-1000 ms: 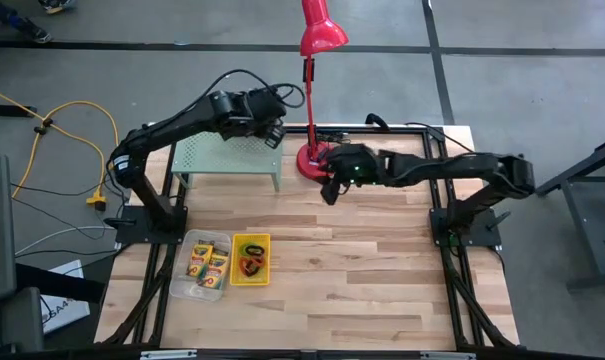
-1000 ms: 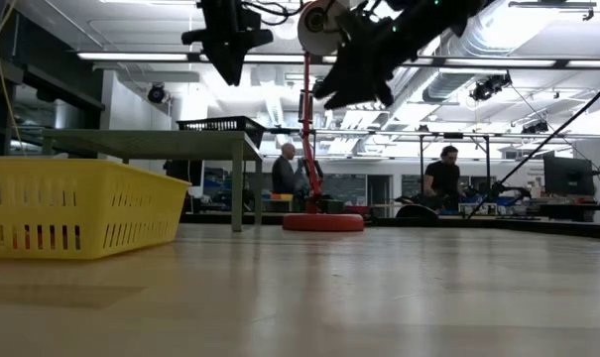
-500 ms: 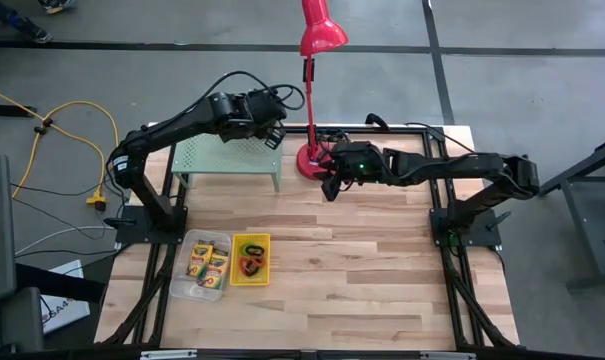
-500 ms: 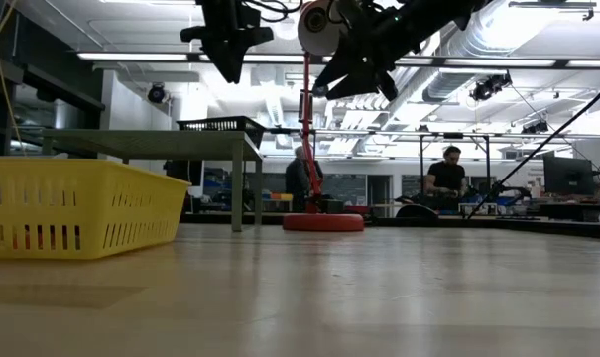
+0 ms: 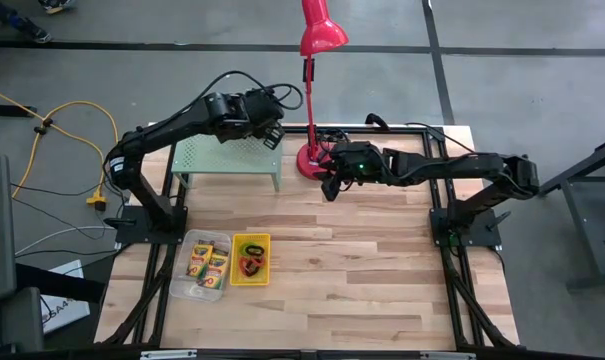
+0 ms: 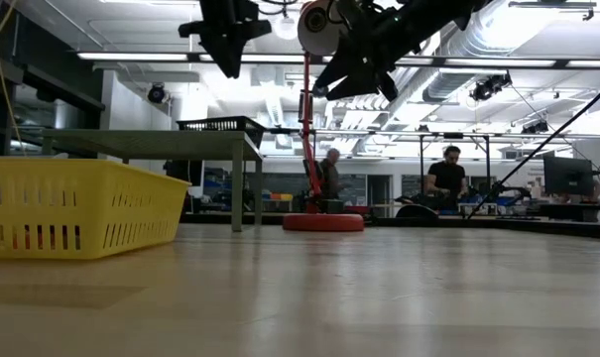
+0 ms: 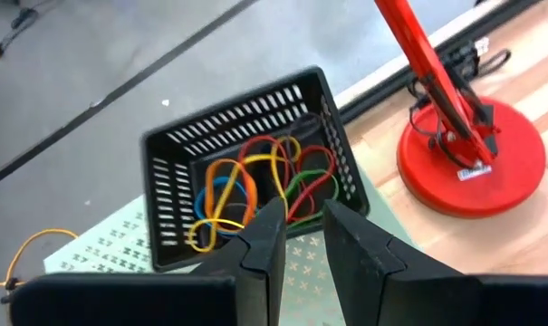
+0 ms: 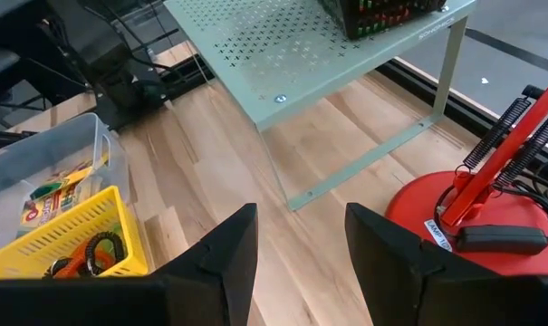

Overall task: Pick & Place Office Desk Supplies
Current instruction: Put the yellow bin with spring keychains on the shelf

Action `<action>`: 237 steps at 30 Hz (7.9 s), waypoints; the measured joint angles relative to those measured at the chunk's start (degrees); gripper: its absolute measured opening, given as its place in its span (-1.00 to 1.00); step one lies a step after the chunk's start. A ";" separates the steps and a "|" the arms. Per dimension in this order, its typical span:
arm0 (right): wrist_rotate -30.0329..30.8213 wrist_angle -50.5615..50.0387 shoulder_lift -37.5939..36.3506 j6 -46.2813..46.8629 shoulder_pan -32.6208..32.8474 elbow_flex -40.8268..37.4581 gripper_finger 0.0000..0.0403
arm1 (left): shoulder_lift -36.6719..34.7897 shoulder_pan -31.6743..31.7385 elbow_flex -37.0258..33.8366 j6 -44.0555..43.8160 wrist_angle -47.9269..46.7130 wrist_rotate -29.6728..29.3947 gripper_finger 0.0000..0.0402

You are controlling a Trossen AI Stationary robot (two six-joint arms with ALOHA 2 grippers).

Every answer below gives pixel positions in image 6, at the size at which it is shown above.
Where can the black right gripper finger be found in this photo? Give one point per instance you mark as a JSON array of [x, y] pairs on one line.
[[359, 86], [341, 67]]

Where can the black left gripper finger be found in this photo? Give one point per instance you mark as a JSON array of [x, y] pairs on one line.
[[227, 54]]

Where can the black plastic basket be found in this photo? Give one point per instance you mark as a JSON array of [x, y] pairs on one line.
[[220, 124]]

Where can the yellow plastic basket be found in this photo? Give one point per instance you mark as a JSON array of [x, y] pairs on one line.
[[56, 198]]

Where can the red desk lamp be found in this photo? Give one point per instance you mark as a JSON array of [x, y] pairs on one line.
[[324, 223]]

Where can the person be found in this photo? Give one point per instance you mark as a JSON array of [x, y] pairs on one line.
[[446, 178], [330, 176]]

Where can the ceiling light strip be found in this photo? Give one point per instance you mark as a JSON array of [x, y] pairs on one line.
[[131, 56]]

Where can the green perforated metal shelf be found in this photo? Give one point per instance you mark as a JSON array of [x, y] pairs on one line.
[[151, 144]]

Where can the black ceiling spotlight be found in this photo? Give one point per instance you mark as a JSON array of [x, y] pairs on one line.
[[488, 89], [535, 128]]

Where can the black flat screen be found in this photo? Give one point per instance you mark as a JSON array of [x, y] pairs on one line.
[[183, 173]]

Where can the black computer monitor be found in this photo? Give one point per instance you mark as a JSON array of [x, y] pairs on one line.
[[567, 176]]

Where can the black dome camera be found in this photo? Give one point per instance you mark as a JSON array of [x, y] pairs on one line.
[[156, 94]]

